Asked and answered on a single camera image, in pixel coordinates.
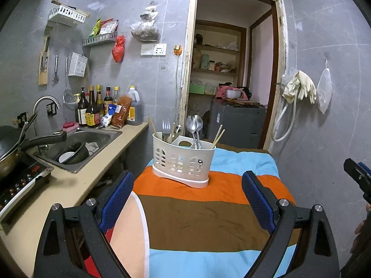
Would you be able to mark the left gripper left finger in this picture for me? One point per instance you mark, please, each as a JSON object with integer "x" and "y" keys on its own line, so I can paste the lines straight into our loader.
{"x": 58, "y": 253}

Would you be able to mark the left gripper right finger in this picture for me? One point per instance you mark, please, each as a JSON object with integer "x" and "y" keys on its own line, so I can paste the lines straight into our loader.
{"x": 315, "y": 254}

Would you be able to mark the wooden chopstick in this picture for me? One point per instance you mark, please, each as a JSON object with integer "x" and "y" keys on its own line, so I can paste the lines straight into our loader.
{"x": 153, "y": 126}
{"x": 217, "y": 139}
{"x": 219, "y": 130}

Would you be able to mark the gold handled spoon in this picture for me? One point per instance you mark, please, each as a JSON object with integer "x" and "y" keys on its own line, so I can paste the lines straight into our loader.
{"x": 175, "y": 134}

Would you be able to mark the silver fork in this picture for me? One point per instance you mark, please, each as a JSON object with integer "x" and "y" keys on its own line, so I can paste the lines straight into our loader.
{"x": 166, "y": 130}

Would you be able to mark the small silver spoon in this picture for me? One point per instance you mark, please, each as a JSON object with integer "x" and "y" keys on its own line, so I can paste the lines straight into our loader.
{"x": 172, "y": 130}

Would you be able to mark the person's right hand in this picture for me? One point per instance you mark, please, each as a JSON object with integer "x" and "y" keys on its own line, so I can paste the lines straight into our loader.
{"x": 362, "y": 232}

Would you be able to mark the stove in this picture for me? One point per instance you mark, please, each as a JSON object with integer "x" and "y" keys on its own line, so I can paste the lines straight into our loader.
{"x": 27, "y": 176}

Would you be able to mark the hanging mesh bag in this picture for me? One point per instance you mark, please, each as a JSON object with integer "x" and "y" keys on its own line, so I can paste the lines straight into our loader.
{"x": 324, "y": 89}

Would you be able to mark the white rubber gloves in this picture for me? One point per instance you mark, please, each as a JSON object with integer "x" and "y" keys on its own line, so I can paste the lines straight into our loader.
{"x": 299, "y": 86}

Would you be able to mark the black wok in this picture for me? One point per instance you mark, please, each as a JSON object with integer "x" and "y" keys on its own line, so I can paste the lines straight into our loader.
{"x": 12, "y": 146}

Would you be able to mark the striped cloth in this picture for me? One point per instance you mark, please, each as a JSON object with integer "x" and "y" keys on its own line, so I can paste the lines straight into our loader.
{"x": 167, "y": 229}

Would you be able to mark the chrome faucet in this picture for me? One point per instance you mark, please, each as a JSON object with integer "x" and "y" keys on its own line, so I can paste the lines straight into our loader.
{"x": 44, "y": 100}

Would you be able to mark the steel sink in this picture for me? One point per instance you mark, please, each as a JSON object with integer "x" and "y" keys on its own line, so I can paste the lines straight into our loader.
{"x": 79, "y": 148}

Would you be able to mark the grey cabinet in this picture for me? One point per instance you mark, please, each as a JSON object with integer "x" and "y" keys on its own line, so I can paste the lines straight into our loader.
{"x": 243, "y": 124}

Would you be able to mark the dark soy sauce bottle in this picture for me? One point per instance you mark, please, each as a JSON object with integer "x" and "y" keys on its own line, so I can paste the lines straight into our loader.
{"x": 92, "y": 112}

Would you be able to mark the white plastic utensil holder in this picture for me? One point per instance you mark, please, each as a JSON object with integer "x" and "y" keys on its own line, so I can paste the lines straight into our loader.
{"x": 187, "y": 165}

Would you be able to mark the orange snack packet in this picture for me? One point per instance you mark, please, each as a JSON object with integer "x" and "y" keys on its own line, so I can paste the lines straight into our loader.
{"x": 122, "y": 111}

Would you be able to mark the mesh strainer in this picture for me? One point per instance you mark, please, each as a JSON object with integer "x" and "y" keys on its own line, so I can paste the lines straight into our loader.
{"x": 68, "y": 97}

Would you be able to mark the large oil jug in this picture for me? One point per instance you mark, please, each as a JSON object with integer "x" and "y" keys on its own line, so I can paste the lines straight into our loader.
{"x": 135, "y": 114}

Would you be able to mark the green box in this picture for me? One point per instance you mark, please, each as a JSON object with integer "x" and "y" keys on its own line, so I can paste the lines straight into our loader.
{"x": 196, "y": 89}

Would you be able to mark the wooden knife board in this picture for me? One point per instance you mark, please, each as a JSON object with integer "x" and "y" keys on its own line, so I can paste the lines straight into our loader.
{"x": 44, "y": 55}

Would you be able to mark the red plastic bag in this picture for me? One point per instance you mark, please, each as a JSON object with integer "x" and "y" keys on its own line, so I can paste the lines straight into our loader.
{"x": 118, "y": 51}

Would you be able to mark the hanging clear plastic bag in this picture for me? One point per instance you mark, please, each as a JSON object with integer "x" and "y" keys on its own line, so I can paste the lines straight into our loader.
{"x": 146, "y": 30}

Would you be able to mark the white wall box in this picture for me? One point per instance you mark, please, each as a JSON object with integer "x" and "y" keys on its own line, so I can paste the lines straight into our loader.
{"x": 78, "y": 65}

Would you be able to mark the wall socket plate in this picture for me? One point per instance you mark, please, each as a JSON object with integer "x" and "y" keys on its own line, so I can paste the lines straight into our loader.
{"x": 154, "y": 49}

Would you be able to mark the grey wall shelf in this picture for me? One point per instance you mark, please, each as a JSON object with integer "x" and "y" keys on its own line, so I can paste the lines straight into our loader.
{"x": 100, "y": 39}

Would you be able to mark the white wall basket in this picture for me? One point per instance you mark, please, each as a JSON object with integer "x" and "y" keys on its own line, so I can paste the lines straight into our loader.
{"x": 66, "y": 15}

